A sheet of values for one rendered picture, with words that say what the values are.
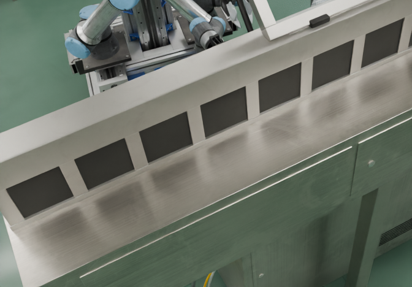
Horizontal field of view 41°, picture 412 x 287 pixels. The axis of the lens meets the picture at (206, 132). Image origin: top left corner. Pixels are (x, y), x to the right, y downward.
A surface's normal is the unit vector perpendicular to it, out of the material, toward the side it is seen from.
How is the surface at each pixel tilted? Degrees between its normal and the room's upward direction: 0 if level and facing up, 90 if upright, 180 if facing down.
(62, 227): 0
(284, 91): 90
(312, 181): 90
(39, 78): 0
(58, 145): 90
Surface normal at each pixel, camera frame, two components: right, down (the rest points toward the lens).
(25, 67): -0.11, -0.65
